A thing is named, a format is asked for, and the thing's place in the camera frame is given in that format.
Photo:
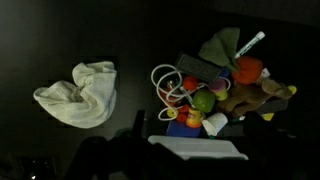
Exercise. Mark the white plastic bin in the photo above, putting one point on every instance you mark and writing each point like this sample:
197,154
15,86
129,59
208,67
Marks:
200,146

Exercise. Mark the white green marker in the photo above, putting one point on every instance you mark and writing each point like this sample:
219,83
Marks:
253,41

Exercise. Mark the green toy fruit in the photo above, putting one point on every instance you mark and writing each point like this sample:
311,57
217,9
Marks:
204,100

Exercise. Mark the thin white green pen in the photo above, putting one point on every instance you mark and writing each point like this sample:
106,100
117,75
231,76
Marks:
187,97

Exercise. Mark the yellow block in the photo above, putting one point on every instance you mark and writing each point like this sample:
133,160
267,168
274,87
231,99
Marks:
267,116

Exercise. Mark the small red disc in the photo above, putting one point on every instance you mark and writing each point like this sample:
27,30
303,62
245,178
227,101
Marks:
184,108
181,117

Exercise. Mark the blue block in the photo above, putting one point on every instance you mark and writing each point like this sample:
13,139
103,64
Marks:
181,129

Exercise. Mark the red orange ball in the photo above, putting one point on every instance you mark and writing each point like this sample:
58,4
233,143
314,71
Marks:
190,83

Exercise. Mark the white cloth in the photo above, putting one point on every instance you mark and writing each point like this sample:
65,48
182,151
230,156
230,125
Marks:
93,96

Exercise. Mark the small yellow disc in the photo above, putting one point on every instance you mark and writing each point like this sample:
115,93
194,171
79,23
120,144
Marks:
171,113

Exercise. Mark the white paper cup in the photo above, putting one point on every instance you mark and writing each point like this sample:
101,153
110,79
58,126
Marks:
215,123

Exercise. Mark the purple yellow small tub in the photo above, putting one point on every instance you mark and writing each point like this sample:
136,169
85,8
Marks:
218,88

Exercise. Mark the black remote control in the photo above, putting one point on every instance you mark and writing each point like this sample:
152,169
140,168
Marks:
233,130

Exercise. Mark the orange plush ball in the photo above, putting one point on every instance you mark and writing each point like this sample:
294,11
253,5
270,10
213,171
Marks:
248,70

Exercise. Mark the brown plush animal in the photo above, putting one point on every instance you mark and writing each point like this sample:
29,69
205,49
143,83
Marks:
246,96

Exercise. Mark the green cloth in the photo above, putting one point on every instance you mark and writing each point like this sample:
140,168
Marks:
221,46

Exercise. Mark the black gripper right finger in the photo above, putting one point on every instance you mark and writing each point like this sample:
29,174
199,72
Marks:
261,122

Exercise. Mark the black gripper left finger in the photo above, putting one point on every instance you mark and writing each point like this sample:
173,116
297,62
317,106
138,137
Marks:
139,123

